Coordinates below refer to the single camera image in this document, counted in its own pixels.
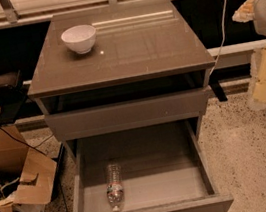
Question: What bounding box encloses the clear plastic water bottle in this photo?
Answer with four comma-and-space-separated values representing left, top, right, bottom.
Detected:
106, 163, 125, 212

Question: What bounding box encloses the closed grey upper drawer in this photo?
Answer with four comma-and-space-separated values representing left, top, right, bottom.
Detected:
45, 89, 208, 141

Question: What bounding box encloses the grey drawer cabinet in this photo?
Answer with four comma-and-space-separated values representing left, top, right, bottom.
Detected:
14, 0, 229, 168

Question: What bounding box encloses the open grey middle drawer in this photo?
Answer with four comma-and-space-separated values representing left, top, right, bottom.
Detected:
73, 119, 233, 212

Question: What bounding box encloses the white ceramic bowl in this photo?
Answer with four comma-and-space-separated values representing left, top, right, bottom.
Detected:
61, 24, 97, 54

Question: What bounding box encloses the open cardboard box left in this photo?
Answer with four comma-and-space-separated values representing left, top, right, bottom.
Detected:
0, 125, 57, 212

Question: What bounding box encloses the white hanging cable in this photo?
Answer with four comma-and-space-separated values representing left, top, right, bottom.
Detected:
195, 0, 242, 78

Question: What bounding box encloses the black cable on floor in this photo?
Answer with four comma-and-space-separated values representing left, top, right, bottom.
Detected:
0, 115, 71, 212

